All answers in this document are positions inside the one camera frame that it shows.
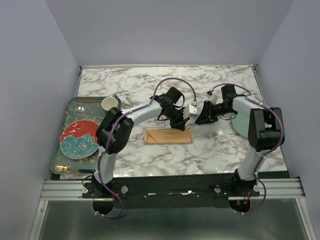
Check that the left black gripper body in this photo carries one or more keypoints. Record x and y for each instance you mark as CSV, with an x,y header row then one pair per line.
x,y
175,115

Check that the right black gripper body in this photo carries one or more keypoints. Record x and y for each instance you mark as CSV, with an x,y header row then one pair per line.
x,y
218,109

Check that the peach cloth napkin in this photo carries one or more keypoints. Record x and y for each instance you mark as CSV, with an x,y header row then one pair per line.
x,y
167,136

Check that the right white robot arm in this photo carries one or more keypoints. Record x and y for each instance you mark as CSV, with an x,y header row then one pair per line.
x,y
265,130

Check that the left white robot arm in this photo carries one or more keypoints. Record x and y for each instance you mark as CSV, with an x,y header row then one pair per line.
x,y
114,131

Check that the mint green floral plate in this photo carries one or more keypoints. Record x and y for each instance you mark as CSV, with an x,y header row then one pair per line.
x,y
240,123

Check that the grey-green ceramic mug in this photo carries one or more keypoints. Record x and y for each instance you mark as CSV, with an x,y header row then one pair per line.
x,y
111,102

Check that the floral teal serving tray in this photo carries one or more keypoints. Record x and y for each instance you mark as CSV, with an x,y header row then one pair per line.
x,y
70,116

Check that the silver metal spoon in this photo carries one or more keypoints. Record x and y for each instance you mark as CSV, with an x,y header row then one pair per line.
x,y
82,110

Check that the red and teal plate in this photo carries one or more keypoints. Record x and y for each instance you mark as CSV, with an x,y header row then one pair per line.
x,y
78,140

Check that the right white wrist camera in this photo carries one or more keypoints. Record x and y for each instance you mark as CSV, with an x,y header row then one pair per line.
x,y
212,97

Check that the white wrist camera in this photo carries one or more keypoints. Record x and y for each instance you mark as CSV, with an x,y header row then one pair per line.
x,y
212,97
191,110

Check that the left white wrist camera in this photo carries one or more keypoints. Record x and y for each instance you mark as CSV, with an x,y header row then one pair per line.
x,y
191,110

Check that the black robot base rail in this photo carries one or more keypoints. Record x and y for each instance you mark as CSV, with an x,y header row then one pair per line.
x,y
177,191

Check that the gold fork green handle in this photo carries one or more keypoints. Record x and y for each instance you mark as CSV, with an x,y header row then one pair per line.
x,y
65,169

